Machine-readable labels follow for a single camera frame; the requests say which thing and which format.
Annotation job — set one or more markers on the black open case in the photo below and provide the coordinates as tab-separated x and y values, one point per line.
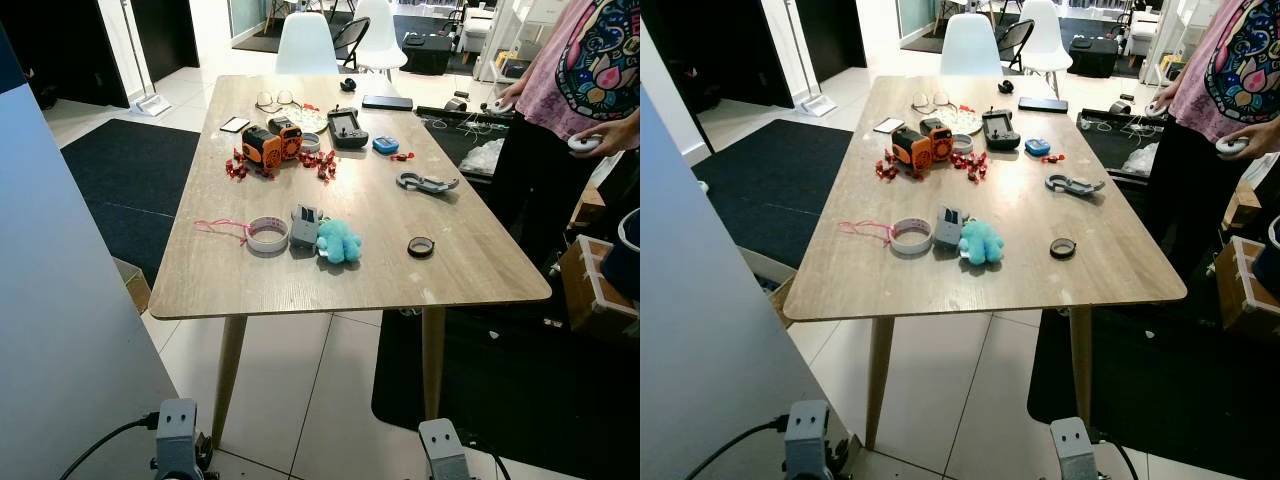
1110	128
450	125

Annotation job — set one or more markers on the orange black handheld device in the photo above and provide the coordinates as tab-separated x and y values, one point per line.
912	148
262	150
290	138
941	138

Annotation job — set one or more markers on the black rug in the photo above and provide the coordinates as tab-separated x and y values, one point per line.
1170	400
520	400
130	190
770	190

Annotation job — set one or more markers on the white board panel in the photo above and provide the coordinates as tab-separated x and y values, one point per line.
710	320
60	300

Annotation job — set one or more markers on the white phone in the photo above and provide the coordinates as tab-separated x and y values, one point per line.
235	125
888	126

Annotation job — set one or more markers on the black phone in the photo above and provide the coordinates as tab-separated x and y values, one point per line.
1042	104
387	102

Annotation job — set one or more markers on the small white tape roll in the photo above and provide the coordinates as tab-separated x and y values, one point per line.
962	144
311	143

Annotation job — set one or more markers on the person's right hand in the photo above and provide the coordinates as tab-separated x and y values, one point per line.
513	97
1169	100

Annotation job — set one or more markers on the small blue case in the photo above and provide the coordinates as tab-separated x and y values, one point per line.
385	145
1037	147

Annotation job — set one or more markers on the white chair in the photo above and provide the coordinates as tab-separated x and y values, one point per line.
970	45
380	30
1045	30
306	45

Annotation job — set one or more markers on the grey carabiner hook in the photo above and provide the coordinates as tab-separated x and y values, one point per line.
1062	184
415	182

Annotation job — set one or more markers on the black chair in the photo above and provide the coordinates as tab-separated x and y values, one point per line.
1015	38
350	35

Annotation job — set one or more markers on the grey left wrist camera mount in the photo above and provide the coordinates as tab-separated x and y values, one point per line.
178	430
808	432

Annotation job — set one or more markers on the white shelf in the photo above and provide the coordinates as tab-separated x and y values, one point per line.
515	35
1165	35

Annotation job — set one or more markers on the eyeglasses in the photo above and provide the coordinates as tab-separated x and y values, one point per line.
276	100
931	100

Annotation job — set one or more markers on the wooden box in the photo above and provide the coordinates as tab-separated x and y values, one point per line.
1245	295
595	290

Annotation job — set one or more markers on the light wooden table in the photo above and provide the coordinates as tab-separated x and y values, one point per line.
1040	225
400	225

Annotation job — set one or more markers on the grey rectangular key fob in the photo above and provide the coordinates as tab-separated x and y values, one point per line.
306	226
949	227

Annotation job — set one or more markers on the cardboard box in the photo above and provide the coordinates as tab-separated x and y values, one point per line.
780	295
135	285

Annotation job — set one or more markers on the person's left forearm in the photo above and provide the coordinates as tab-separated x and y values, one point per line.
634	128
1276	132

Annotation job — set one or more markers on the person in pink shirt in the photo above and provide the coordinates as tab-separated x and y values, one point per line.
580	60
1225	60

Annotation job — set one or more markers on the white patterned plate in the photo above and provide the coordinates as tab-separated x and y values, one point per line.
315	117
968	118

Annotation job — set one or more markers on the person's left hand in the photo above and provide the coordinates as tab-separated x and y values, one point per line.
1262	140
615	138

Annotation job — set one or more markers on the white handheld controller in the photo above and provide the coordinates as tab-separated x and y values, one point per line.
1230	147
495	106
1152	108
583	143

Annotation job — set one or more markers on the black tape roll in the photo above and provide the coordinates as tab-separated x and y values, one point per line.
1063	253
421	252

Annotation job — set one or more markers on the white floor stand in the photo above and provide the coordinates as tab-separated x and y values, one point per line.
815	102
150	100

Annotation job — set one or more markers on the large white tape roll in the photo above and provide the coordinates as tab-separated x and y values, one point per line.
268	240
911	242

